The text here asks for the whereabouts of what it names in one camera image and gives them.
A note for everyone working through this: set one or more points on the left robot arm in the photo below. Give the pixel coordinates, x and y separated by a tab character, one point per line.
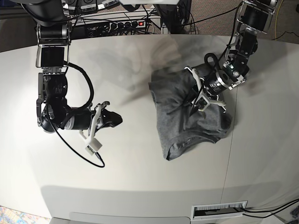
230	69

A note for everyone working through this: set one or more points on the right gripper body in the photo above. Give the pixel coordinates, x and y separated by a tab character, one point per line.
108	119

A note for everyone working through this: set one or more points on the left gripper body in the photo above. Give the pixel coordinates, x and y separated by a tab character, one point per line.
195	98

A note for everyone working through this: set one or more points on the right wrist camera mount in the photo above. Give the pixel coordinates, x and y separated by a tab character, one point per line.
91	143

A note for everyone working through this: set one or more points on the black power strip red switch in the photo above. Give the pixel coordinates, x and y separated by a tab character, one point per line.
116	28

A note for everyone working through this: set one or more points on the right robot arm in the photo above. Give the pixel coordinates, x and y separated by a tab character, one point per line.
54	30

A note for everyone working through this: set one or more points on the grey T-shirt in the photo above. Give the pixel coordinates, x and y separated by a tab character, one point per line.
179	130

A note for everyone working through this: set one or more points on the white table cable grommet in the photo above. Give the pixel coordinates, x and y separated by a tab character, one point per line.
217	211

